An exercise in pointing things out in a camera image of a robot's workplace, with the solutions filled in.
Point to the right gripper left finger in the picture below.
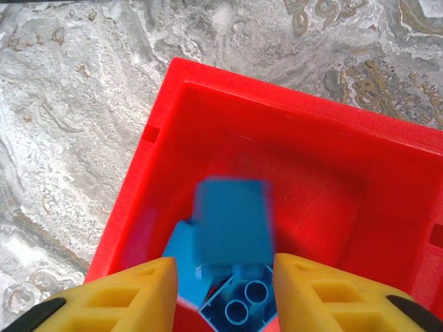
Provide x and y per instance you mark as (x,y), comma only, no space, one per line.
(114,304)

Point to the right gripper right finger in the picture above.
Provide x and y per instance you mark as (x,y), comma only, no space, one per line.
(328,301)

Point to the blue lego brick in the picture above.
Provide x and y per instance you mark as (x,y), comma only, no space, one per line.
(183,266)
(232,221)
(242,304)

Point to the red plastic bin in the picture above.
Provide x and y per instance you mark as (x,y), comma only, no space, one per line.
(277,138)

